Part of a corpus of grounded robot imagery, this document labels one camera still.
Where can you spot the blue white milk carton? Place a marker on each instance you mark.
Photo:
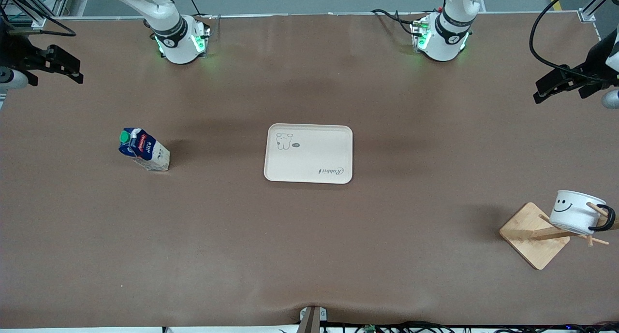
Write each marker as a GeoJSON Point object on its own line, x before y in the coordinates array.
{"type": "Point", "coordinates": [145, 152]}

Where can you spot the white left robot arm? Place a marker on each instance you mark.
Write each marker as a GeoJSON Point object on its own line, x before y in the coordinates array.
{"type": "Point", "coordinates": [447, 43]}

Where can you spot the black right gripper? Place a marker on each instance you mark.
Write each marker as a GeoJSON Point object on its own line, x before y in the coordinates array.
{"type": "Point", "coordinates": [17, 52]}

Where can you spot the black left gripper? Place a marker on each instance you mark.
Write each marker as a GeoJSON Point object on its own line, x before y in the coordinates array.
{"type": "Point", "coordinates": [593, 62]}

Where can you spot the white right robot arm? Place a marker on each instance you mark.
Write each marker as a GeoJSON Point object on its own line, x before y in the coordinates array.
{"type": "Point", "coordinates": [174, 43]}

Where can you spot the wooden mug tree stand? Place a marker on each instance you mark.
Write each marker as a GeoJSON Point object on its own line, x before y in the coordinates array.
{"type": "Point", "coordinates": [534, 236]}

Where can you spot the cream rectangular tray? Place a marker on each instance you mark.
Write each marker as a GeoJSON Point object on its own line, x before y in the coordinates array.
{"type": "Point", "coordinates": [309, 154]}

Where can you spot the aluminium frame post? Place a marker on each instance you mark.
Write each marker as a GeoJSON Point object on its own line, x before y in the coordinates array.
{"type": "Point", "coordinates": [29, 7]}
{"type": "Point", "coordinates": [592, 9]}

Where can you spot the metal table edge bracket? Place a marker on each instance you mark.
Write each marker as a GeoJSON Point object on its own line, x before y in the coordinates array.
{"type": "Point", "coordinates": [312, 318]}

